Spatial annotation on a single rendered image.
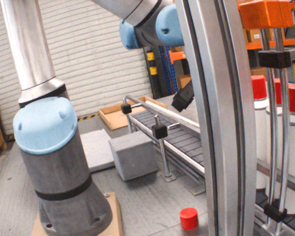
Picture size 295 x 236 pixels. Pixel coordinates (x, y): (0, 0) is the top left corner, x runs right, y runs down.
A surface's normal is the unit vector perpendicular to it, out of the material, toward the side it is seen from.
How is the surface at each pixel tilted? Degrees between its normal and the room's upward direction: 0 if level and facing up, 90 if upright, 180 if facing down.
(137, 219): 0
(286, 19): 90
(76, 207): 75
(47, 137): 90
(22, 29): 92
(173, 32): 92
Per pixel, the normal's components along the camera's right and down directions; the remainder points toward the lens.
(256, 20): -0.92, 0.27
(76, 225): 0.28, -0.06
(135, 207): -0.19, -0.94
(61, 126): 0.76, 0.04
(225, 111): 0.33, 0.20
